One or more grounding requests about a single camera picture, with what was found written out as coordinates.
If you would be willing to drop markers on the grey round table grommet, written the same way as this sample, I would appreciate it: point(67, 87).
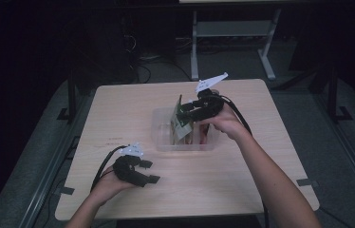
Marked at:
point(216, 92)

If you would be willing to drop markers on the white metal desk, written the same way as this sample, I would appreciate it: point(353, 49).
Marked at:
point(194, 47)

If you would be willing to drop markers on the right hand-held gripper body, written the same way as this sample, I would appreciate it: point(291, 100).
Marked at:
point(210, 106)

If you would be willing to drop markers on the grey tape piece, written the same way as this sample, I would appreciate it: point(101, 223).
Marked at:
point(307, 182)
point(66, 191)

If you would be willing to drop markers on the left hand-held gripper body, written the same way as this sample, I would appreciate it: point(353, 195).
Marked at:
point(125, 171)

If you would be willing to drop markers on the dark cabinet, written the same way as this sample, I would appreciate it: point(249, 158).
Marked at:
point(109, 63)

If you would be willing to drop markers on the person's left hand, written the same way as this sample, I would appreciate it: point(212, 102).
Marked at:
point(109, 186)

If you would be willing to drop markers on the person's right hand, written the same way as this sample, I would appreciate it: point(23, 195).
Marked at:
point(226, 122)

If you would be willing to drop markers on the red pouch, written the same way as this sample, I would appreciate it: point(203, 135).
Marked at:
point(204, 134)

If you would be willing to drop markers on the green pouch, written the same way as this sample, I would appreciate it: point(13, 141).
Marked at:
point(182, 129)

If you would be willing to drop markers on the black metal stand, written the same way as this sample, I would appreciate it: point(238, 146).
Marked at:
point(332, 95)
point(71, 98)

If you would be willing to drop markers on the clear plastic container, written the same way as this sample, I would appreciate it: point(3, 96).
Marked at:
point(163, 139)

